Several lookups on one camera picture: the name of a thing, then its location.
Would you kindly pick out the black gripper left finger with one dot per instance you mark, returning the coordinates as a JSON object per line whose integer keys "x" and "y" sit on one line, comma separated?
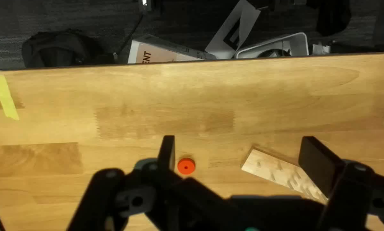
{"x": 166, "y": 152}

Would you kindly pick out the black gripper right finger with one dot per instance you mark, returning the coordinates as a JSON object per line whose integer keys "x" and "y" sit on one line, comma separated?
{"x": 319, "y": 163}

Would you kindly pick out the wooden peg board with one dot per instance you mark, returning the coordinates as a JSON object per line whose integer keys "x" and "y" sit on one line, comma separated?
{"x": 272, "y": 168}

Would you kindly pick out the white paper box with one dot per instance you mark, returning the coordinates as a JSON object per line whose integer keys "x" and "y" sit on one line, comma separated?
{"x": 146, "y": 52}

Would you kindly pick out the black backpack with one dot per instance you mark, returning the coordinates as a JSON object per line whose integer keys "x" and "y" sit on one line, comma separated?
{"x": 68, "y": 47}

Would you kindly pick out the yellow tape strip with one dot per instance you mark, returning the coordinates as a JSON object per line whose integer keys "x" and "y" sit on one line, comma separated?
{"x": 6, "y": 100}

